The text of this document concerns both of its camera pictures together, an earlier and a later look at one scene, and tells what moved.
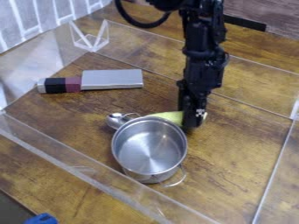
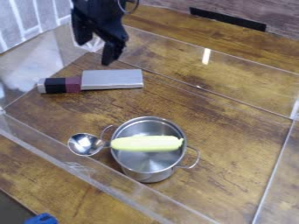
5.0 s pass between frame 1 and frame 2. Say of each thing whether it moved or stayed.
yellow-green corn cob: moved
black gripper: moved
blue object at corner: stayed
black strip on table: stayed
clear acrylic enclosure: stayed
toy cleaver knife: stayed
